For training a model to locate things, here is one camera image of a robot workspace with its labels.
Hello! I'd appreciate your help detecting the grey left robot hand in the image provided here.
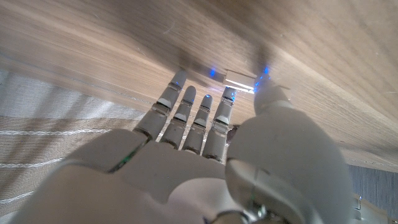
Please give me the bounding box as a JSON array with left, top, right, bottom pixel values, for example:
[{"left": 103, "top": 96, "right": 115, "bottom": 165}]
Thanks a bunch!
[{"left": 353, "top": 194, "right": 398, "bottom": 224}]

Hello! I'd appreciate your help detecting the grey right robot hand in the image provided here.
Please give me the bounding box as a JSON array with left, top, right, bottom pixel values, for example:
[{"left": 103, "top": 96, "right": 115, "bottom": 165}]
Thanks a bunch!
[{"left": 9, "top": 70, "right": 354, "bottom": 224}]

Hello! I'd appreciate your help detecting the wooden clothespin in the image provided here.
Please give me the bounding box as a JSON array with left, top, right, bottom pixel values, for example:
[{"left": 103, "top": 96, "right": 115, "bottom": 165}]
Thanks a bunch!
[{"left": 222, "top": 69, "right": 292, "bottom": 95}]

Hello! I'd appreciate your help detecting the dark grey wooden door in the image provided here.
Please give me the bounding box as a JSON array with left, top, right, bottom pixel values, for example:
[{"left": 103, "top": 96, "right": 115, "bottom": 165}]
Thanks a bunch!
[{"left": 347, "top": 164, "right": 398, "bottom": 212}]

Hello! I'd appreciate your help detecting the beige striped backdrop cloth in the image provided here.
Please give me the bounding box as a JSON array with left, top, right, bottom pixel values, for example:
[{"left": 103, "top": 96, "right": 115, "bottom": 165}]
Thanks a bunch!
[{"left": 0, "top": 70, "right": 162, "bottom": 215}]

